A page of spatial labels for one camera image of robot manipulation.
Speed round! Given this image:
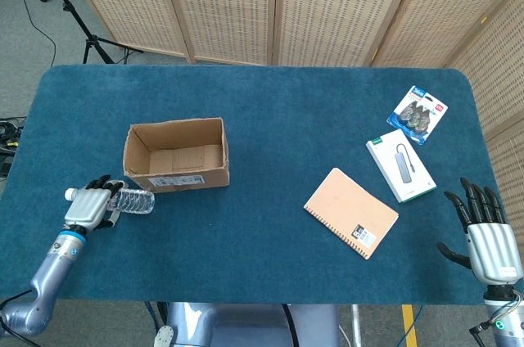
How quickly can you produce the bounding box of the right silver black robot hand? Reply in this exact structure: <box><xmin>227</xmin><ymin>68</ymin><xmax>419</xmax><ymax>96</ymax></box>
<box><xmin>436</xmin><ymin>177</ymin><xmax>524</xmax><ymax>286</ymax></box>

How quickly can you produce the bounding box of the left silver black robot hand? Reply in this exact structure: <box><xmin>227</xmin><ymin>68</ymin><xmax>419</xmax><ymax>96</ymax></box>
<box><xmin>63</xmin><ymin>174</ymin><xmax>124</xmax><ymax>230</ymax></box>

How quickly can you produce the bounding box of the clear plastic water bottle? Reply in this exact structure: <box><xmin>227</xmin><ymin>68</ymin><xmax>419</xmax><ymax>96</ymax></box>
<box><xmin>64</xmin><ymin>179</ymin><xmax>156</xmax><ymax>222</ymax></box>

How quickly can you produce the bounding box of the brown cardboard box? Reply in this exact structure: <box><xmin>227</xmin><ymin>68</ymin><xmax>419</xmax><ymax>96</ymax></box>
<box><xmin>123</xmin><ymin>117</ymin><xmax>231</xmax><ymax>195</ymax></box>

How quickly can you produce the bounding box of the white USB hub box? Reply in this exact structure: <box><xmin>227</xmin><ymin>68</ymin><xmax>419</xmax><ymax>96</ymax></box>
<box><xmin>365</xmin><ymin>128</ymin><xmax>437</xmax><ymax>204</ymax></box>

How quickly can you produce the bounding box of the yellow floor tape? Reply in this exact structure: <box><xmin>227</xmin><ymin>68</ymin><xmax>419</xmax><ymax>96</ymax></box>
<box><xmin>400</xmin><ymin>304</ymin><xmax>418</xmax><ymax>347</ymax></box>

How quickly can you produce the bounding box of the tan spiral notebook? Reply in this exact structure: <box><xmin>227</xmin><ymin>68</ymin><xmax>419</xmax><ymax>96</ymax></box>
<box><xmin>303</xmin><ymin>167</ymin><xmax>400</xmax><ymax>261</ymax></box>

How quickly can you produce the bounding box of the blue blister pack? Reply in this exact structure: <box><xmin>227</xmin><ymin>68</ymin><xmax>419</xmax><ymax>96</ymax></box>
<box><xmin>386</xmin><ymin>85</ymin><xmax>449</xmax><ymax>146</ymax></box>

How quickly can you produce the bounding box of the blue table mat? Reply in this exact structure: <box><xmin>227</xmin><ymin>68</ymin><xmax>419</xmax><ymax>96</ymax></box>
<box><xmin>0</xmin><ymin>64</ymin><xmax>511</xmax><ymax>306</ymax></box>

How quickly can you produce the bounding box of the black tripod stand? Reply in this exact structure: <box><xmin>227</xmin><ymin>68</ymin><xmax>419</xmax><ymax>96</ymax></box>
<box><xmin>32</xmin><ymin>0</ymin><xmax>144</xmax><ymax>65</ymax></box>

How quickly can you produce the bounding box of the grey blue robot torso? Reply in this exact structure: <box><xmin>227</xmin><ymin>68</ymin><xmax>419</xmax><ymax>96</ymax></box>
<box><xmin>151</xmin><ymin>301</ymin><xmax>341</xmax><ymax>347</ymax></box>

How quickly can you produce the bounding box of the woven bamboo folding screen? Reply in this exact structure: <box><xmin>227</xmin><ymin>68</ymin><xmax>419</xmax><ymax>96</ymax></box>
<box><xmin>56</xmin><ymin>0</ymin><xmax>524</xmax><ymax>237</ymax></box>

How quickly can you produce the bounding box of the cable bundle on floor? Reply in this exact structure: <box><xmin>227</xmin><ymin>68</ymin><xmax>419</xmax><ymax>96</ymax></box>
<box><xmin>0</xmin><ymin>116</ymin><xmax>27</xmax><ymax>178</ymax></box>

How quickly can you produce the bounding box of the black floor cable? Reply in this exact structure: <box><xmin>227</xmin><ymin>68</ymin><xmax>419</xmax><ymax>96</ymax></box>
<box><xmin>8</xmin><ymin>0</ymin><xmax>57</xmax><ymax>66</ymax></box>

